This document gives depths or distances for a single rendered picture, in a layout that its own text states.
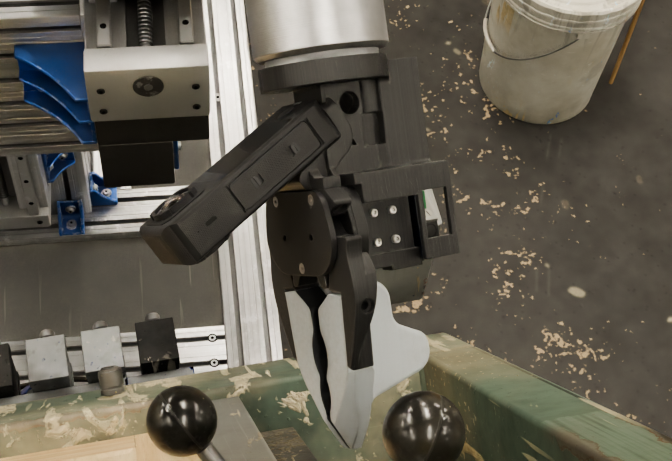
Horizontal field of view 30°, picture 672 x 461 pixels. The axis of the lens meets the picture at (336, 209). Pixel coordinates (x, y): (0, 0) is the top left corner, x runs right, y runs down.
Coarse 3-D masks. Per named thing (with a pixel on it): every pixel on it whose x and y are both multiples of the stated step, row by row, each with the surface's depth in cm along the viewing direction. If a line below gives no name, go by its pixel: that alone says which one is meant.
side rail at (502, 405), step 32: (448, 352) 127; (480, 352) 125; (448, 384) 119; (480, 384) 110; (512, 384) 108; (544, 384) 106; (480, 416) 109; (512, 416) 100; (544, 416) 95; (576, 416) 94; (608, 416) 92; (480, 448) 111; (512, 448) 101; (544, 448) 93; (576, 448) 86; (608, 448) 84; (640, 448) 83
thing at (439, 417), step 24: (408, 408) 56; (432, 408) 56; (456, 408) 57; (384, 432) 57; (408, 432) 55; (432, 432) 55; (456, 432) 56; (408, 456) 56; (432, 456) 55; (456, 456) 56
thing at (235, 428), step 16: (224, 400) 123; (240, 400) 122; (224, 416) 116; (240, 416) 115; (224, 432) 109; (240, 432) 108; (256, 432) 107; (224, 448) 103; (240, 448) 102; (256, 448) 102
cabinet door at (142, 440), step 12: (84, 444) 122; (96, 444) 121; (108, 444) 120; (120, 444) 120; (132, 444) 119; (144, 444) 118; (12, 456) 121; (24, 456) 120; (36, 456) 120; (48, 456) 119; (60, 456) 118; (72, 456) 117; (84, 456) 117; (96, 456) 117; (108, 456) 117; (120, 456) 116; (132, 456) 115; (144, 456) 113; (156, 456) 113; (168, 456) 112; (192, 456) 111
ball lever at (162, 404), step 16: (160, 400) 66; (176, 400) 66; (192, 400) 66; (208, 400) 67; (160, 416) 65; (176, 416) 65; (192, 416) 65; (208, 416) 66; (160, 432) 65; (176, 432) 65; (192, 432) 65; (208, 432) 66; (160, 448) 66; (176, 448) 66; (192, 448) 66; (208, 448) 67
